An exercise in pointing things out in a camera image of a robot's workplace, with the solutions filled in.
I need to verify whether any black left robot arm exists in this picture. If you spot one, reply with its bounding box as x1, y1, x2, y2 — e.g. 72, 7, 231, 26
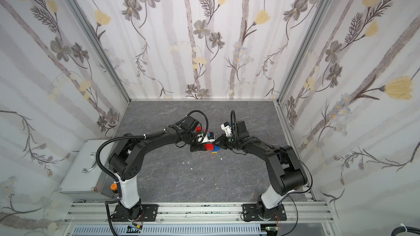
107, 116, 201, 221

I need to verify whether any small green circuit board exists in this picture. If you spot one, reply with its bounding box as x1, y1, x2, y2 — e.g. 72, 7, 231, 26
126, 225, 142, 233

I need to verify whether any black corrugated cable conduit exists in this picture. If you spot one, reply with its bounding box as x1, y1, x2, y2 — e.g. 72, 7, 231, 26
96, 130, 166, 184

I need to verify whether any white slotted cable duct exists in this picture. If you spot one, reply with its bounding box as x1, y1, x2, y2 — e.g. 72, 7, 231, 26
73, 224, 267, 236

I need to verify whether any aluminium frame rail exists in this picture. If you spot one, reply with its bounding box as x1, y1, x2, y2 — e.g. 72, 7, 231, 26
63, 202, 334, 225

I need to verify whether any long red lego brick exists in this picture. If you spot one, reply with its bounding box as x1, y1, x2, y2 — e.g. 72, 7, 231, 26
204, 143, 214, 150

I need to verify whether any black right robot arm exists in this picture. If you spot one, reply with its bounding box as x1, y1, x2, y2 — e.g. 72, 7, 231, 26
220, 121, 308, 219

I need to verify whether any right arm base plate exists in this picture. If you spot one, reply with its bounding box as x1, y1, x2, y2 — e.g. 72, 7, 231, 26
241, 203, 287, 222

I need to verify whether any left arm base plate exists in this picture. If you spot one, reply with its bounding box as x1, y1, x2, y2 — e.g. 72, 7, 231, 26
110, 203, 159, 222

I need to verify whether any grey metal control box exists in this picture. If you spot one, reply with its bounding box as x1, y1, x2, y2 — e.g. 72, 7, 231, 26
59, 139, 114, 201

